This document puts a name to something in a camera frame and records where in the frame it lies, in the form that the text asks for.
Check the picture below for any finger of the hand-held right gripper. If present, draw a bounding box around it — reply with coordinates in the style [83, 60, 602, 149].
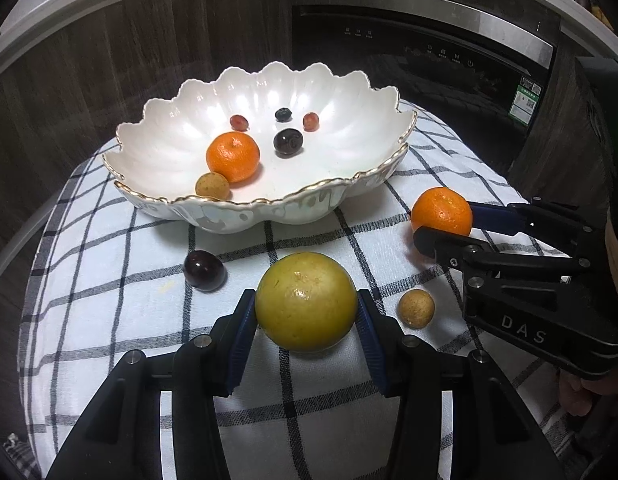
[469, 200, 597, 257]
[413, 226, 592, 283]

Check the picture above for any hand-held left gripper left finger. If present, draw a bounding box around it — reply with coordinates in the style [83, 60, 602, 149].
[46, 288, 260, 480]

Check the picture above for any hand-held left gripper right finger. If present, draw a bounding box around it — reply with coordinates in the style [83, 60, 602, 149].
[356, 288, 564, 480]

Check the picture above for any orange mandarin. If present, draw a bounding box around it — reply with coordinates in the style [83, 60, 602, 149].
[206, 131, 261, 184]
[410, 187, 474, 238]

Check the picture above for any yellow-green round fruit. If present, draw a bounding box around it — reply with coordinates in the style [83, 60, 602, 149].
[254, 252, 358, 352]

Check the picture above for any white scalloped bowl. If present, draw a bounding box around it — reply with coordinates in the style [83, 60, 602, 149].
[101, 61, 418, 235]

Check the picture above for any tan longan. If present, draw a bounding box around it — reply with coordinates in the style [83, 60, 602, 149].
[398, 289, 436, 329]
[195, 172, 232, 200]

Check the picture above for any person's right hand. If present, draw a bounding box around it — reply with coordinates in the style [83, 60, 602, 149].
[558, 367, 614, 417]

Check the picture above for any white black checked cloth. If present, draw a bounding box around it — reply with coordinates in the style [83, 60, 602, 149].
[19, 100, 590, 480]

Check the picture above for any black built-in oven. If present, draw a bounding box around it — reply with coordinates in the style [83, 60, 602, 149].
[291, 0, 560, 161]

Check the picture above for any dark wood cabinet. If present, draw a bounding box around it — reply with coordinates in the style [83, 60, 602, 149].
[0, 0, 618, 291]

